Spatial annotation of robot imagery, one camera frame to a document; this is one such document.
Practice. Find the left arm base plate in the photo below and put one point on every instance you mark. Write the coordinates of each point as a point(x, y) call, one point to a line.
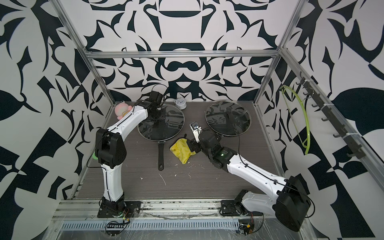
point(130, 209)

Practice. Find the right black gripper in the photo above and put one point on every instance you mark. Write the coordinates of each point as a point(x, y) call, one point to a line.
point(193, 144)

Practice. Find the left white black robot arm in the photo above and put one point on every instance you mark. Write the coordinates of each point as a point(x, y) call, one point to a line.
point(110, 148)

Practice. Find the black frying pan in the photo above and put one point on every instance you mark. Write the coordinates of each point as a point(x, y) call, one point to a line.
point(231, 120)
point(161, 156)

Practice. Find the black wall hook rail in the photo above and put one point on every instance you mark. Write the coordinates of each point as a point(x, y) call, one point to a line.
point(332, 115)

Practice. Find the right black frying pan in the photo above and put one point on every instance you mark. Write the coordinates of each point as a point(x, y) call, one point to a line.
point(231, 120)

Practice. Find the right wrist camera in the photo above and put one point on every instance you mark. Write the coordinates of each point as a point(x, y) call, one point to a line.
point(196, 129)

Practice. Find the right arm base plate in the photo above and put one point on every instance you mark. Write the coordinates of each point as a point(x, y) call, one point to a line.
point(232, 208)

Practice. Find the left black frying pan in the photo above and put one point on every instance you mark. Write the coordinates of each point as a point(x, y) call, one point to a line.
point(161, 156)

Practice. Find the pink plush toy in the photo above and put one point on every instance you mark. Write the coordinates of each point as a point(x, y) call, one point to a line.
point(122, 109)

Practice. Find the green hoop on wall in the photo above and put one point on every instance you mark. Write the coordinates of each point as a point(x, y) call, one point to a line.
point(300, 122)

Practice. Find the yellow microfiber cloth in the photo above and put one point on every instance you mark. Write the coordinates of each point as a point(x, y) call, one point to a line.
point(181, 150)

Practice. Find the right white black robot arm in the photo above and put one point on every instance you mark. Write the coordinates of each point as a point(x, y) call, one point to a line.
point(285, 198)

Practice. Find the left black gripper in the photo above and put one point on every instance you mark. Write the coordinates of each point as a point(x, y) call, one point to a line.
point(163, 115)

